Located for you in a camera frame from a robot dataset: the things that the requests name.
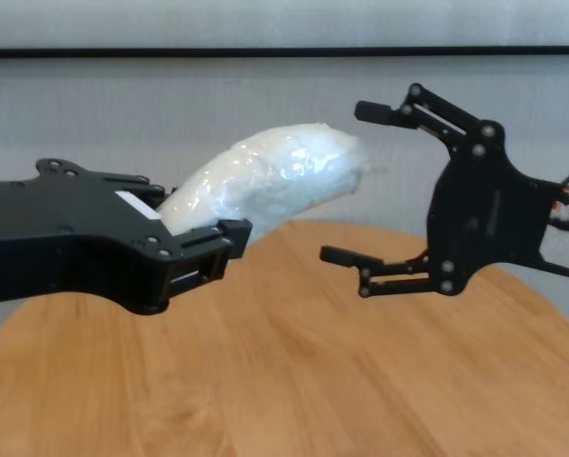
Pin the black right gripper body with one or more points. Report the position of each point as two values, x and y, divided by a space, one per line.
479 214

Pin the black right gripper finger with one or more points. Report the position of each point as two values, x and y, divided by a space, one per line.
394 276
408 114

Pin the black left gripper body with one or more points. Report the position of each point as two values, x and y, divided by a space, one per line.
75 238

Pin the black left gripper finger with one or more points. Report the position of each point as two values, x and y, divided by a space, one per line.
137 183
234 238

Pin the white plastic-wrapped sandbag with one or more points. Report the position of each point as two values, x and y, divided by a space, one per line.
275 176

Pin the black wall rail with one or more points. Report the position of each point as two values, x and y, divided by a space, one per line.
284 52

